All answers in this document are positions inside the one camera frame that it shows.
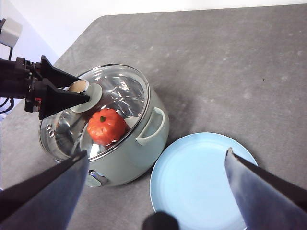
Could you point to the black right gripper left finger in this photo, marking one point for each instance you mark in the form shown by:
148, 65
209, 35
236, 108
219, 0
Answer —
43, 198

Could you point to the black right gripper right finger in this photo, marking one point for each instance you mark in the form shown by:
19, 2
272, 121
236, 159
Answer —
268, 198

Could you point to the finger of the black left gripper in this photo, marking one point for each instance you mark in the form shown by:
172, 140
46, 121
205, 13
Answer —
56, 75
60, 101

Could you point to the orange toy pumpkin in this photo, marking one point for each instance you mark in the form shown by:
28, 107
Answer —
108, 127

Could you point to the glass lid with green knob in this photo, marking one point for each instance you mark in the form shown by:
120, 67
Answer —
124, 93

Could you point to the blue round plate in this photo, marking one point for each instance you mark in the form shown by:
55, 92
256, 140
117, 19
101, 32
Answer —
192, 179

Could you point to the pale green electric steamer pot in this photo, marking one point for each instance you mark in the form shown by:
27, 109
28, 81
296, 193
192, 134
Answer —
134, 163

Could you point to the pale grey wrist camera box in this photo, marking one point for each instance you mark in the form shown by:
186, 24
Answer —
9, 32

